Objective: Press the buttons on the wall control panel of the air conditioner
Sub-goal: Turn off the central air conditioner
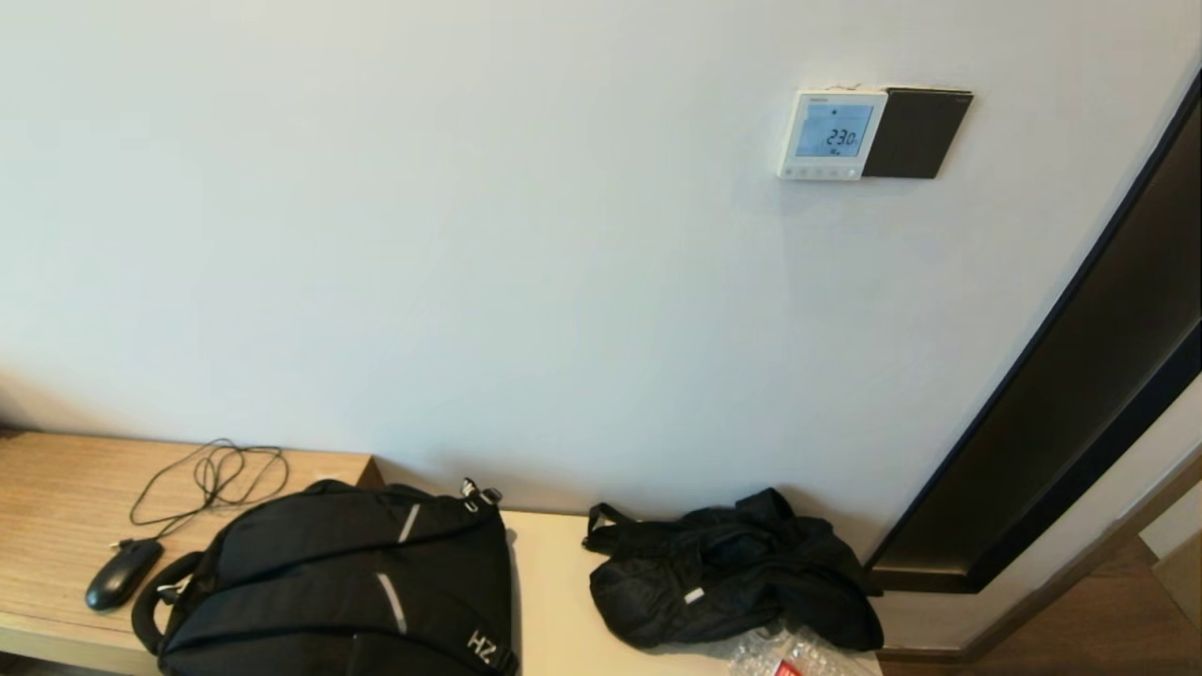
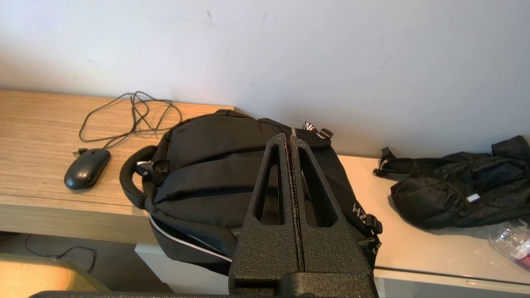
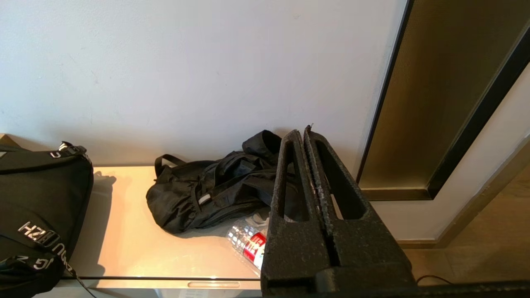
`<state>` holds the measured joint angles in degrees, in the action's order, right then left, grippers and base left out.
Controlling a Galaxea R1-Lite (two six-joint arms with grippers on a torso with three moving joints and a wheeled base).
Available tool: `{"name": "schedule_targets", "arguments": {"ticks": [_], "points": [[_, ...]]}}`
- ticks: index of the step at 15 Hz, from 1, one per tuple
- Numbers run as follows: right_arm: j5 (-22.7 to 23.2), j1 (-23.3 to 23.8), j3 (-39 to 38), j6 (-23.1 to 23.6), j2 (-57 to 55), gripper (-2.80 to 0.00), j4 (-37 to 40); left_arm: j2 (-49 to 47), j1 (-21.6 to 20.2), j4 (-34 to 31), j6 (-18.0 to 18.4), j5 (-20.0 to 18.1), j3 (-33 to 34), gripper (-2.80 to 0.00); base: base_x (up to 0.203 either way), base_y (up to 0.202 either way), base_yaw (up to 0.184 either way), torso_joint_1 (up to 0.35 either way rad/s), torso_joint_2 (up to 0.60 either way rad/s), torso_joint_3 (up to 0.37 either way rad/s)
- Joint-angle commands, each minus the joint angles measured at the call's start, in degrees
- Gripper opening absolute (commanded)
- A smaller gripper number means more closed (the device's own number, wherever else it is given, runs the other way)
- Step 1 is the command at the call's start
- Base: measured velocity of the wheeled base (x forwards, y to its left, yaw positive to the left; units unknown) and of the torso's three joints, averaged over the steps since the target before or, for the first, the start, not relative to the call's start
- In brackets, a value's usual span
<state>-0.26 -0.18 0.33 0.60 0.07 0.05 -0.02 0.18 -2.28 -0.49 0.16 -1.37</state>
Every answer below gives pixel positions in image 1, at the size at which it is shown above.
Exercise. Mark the white wall thermostat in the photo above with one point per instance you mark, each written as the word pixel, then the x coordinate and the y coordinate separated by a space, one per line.
pixel 831 131

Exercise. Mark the cream bench cabinet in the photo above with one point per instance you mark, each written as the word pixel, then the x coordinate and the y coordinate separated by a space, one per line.
pixel 554 601

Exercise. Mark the black crumpled fabric bag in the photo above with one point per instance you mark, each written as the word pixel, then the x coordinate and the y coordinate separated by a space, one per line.
pixel 732 573

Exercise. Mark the black backpack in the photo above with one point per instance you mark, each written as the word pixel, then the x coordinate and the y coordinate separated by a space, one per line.
pixel 329 563

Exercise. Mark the clear plastic bottle red label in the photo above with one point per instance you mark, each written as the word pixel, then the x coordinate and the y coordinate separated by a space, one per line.
pixel 789 657

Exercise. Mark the black computer mouse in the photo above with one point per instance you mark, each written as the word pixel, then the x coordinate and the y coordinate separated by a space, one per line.
pixel 117 577

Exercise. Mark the wooden desk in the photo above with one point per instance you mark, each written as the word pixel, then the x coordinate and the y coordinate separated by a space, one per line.
pixel 56 488

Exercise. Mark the dark wall switch plate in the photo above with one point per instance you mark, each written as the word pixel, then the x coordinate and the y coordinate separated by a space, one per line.
pixel 916 131

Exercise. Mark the dark door frame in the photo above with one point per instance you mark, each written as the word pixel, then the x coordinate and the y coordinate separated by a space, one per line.
pixel 1061 422

